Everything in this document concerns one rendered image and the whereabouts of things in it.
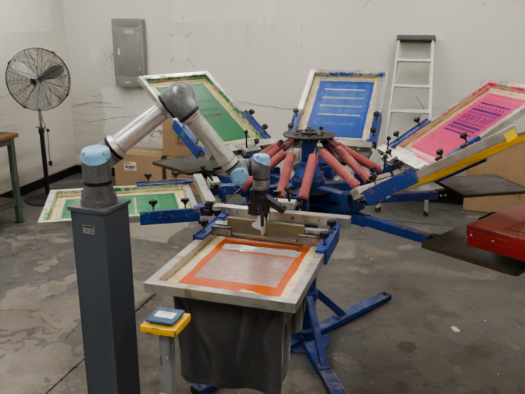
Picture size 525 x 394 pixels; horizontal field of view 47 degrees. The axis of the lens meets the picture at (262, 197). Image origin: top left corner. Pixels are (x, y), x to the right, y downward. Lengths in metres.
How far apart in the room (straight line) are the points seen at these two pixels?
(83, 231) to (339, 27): 4.62
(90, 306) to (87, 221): 0.38
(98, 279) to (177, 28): 4.96
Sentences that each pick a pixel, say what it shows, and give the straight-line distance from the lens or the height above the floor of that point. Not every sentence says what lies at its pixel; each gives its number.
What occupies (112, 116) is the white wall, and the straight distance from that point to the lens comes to 7.78.
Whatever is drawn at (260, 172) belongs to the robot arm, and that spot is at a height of 1.29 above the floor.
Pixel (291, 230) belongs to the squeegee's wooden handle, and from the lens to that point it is 2.68.
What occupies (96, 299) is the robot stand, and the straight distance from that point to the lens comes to 2.68.
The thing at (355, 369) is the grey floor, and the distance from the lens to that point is 3.66.
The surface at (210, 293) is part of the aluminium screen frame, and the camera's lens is 2.22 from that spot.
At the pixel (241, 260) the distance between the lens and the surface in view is 2.57.
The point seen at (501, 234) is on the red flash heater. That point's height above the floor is 1.10.
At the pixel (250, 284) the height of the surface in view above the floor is 0.95.
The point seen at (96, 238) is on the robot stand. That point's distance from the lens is 2.56.
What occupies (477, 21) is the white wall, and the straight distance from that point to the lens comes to 6.58.
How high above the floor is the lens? 1.94
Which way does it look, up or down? 17 degrees down
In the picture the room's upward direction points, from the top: straight up
